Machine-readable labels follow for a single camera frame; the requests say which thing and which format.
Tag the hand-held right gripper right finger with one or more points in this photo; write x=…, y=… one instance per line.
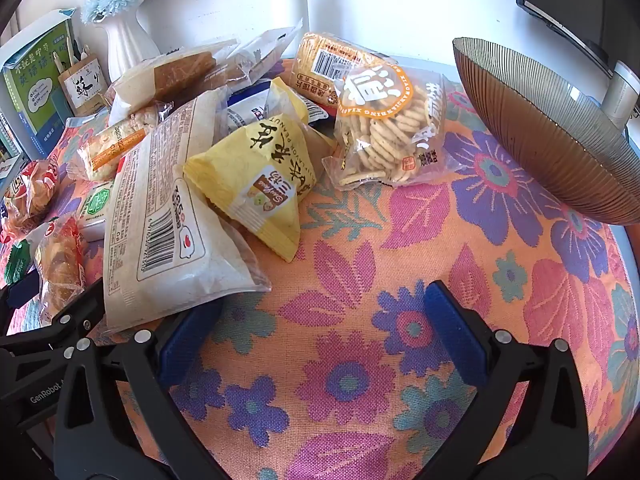
x=455, y=327

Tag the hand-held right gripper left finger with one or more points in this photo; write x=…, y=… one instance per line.
x=185, y=342

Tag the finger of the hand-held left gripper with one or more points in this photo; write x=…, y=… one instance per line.
x=19, y=286
x=75, y=312

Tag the green snack packet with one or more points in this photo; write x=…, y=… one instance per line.
x=17, y=262

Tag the white packet with green label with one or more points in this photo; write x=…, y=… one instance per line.
x=96, y=207

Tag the large white cracker packet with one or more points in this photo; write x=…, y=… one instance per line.
x=160, y=210

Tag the orange snack packet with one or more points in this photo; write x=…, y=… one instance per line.
x=120, y=142

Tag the yellow peanut packet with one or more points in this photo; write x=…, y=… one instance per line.
x=250, y=175

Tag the clear bag of round crackers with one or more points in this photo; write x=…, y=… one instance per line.
x=385, y=130

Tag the brown ribbed glass bowl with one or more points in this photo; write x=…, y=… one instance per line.
x=550, y=135

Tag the blue and white snack packet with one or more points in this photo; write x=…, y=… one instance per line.
x=250, y=105

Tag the clear packet of brown pastry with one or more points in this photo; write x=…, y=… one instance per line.
x=170, y=77

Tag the orange rice cracker pack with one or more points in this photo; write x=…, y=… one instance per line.
x=325, y=60

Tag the floral woven tablecloth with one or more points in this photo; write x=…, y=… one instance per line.
x=350, y=310

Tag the green book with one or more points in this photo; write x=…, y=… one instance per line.
x=37, y=80

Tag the wooden pen holder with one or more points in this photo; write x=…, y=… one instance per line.
x=85, y=87

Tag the white pen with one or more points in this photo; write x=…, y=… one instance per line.
x=58, y=61
x=82, y=50

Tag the white ribbed vase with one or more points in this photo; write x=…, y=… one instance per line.
x=131, y=45

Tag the grey thermos bottle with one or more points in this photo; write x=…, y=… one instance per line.
x=620, y=92

